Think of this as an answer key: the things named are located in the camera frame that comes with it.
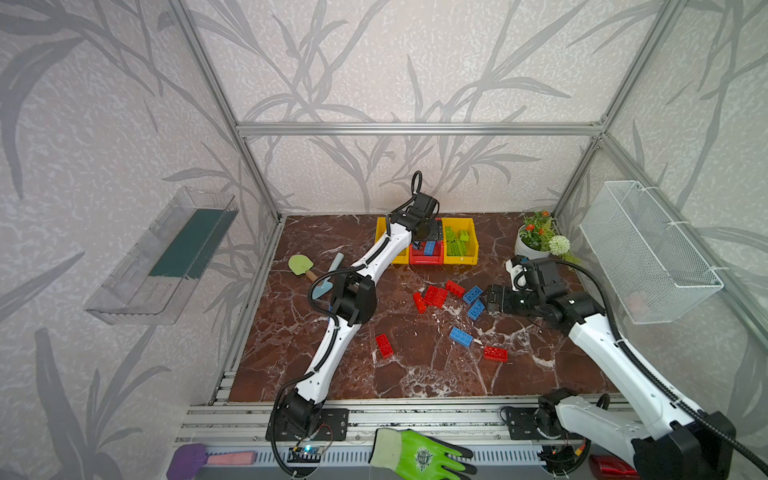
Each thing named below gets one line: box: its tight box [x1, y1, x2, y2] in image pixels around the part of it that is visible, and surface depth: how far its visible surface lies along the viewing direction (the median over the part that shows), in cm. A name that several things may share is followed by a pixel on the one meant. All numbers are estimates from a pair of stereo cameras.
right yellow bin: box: [441, 217, 479, 265], surface depth 107 cm
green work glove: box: [369, 428, 477, 480], surface depth 70 cm
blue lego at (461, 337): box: [450, 327, 474, 348], surface depth 90 cm
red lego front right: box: [484, 346, 509, 363], surface depth 86 cm
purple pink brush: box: [166, 443, 256, 480], surface depth 70 cm
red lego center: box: [424, 285, 448, 309], surface depth 98 cm
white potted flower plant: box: [514, 211, 571, 260], surface depth 98 cm
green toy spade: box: [288, 254, 319, 283], surface depth 107 cm
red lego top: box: [446, 280, 466, 298], surface depth 98 cm
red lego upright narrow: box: [413, 292, 427, 315], surface depth 96 cm
